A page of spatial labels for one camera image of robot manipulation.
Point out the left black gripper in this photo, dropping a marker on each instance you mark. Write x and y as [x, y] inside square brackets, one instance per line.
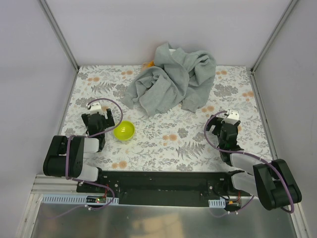
[96, 118]

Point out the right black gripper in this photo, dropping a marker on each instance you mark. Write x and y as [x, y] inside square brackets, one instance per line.
[223, 125]

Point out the grey cloth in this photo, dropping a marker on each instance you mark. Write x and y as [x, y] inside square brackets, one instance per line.
[177, 77]

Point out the orange cloth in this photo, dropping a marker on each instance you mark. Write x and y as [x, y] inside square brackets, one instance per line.
[147, 65]

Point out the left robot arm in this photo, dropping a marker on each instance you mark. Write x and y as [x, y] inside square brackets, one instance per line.
[65, 156]

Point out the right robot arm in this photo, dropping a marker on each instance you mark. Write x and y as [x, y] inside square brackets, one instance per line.
[270, 181]

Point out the yellow-green bowl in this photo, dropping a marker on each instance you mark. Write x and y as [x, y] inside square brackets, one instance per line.
[125, 131]

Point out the floral table mat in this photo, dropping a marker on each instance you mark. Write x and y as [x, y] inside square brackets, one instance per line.
[174, 141]

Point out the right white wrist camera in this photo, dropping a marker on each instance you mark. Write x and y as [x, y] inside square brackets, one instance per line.
[231, 116]

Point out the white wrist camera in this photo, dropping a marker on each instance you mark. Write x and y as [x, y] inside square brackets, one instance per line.
[95, 108]
[231, 116]

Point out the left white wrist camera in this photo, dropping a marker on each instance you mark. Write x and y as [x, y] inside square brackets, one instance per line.
[95, 108]

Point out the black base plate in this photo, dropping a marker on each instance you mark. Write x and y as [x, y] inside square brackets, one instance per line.
[186, 189]

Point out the right slotted cable duct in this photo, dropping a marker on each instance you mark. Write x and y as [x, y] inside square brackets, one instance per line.
[217, 203]

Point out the slotted cable duct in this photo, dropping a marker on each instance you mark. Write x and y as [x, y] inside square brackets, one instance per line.
[217, 203]
[79, 199]

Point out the left slotted cable duct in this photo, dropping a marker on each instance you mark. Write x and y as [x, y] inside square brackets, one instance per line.
[79, 199]

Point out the left aluminium frame post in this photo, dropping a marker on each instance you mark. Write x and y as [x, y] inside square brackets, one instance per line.
[58, 33]

